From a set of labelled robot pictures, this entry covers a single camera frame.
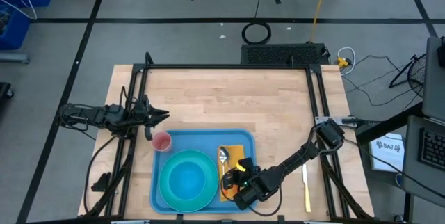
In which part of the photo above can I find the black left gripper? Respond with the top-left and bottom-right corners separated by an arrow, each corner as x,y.
131,106 -> 171,141

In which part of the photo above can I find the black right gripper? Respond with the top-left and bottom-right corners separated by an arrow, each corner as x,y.
223,157 -> 281,201

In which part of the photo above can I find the pink cup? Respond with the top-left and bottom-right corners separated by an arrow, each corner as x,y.
151,131 -> 173,153

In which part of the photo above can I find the orange cloth napkin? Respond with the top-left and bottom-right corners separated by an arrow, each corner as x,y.
217,143 -> 246,203

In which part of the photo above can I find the orange-handled spoon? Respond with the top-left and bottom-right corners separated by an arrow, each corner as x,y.
219,146 -> 232,178

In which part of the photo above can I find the teal plate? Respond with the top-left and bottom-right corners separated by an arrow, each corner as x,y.
159,149 -> 220,214

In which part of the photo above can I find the blue plastic tray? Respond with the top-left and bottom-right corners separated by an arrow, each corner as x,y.
149,128 -> 260,215

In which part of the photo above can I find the black clamp block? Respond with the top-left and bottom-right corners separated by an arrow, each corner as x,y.
90,171 -> 113,193

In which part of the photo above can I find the black perforated computer case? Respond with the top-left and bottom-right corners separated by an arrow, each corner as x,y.
240,42 -> 330,67

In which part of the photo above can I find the white SA7 label sheet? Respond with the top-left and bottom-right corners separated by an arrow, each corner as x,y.
368,132 -> 407,174

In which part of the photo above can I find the black desk leg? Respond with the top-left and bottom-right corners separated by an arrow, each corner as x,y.
354,102 -> 426,145

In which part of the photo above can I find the grey laptop with black keyboard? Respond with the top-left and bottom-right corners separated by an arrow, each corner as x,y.
403,114 -> 445,208

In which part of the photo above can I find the grey closed laptop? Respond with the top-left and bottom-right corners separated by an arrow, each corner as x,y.
422,35 -> 445,122

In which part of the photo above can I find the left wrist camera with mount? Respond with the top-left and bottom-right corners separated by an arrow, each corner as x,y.
134,94 -> 152,111

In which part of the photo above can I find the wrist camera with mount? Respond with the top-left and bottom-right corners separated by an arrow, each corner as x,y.
233,186 -> 261,212
134,94 -> 152,111

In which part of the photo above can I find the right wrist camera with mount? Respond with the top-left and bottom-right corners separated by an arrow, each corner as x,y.
233,186 -> 261,212

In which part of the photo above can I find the yellow-handled knife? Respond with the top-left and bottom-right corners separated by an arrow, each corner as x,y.
300,163 -> 313,214

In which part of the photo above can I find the black floor cable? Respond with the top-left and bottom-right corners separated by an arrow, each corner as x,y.
83,135 -> 118,215

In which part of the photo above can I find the black aluminium rig frame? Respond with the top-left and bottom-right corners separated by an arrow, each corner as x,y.
83,52 -> 375,224

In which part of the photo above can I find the silver arm base bracket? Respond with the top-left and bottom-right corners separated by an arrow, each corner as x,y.
314,115 -> 357,128

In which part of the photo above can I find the coiled black cable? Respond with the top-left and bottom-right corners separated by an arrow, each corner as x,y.
241,21 -> 273,45

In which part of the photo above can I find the white cable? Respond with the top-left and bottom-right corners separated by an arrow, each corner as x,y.
336,46 -> 357,76

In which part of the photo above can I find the yellow hanging cable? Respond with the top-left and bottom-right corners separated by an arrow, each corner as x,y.
309,0 -> 333,44

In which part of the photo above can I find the black wire mesh fan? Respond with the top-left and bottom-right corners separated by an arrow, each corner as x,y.
389,52 -> 428,98

